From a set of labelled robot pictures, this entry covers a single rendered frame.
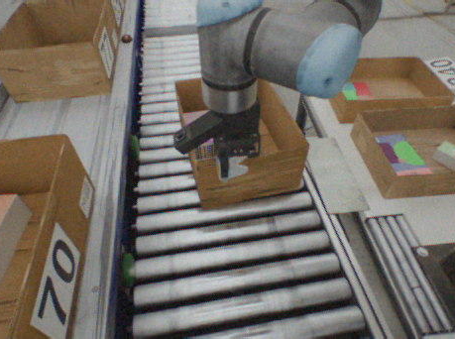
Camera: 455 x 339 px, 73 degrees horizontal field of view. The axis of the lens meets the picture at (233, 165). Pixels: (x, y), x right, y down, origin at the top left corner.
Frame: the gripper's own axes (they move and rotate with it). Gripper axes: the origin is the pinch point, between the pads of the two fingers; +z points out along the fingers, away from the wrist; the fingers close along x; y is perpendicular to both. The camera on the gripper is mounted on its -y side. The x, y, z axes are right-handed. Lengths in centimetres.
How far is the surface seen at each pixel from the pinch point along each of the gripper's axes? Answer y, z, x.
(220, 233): -1.1, 19.5, -1.9
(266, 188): 13.4, 15.9, 7.3
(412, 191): 53, 17, -1
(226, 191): 2.1, 13.3, 6.4
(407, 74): 88, 18, 55
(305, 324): 12.7, 19.3, -27.1
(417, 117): 71, 13, 25
